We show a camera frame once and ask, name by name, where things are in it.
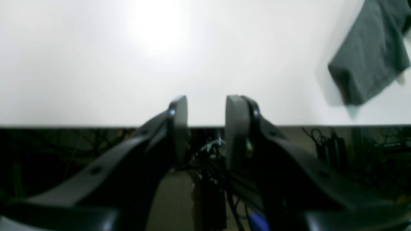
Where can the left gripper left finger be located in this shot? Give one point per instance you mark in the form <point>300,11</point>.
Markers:
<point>116,191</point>

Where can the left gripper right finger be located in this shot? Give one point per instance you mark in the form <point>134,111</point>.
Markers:
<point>291,188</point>

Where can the dark grey t-shirt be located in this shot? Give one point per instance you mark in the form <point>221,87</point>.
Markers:
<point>373,53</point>

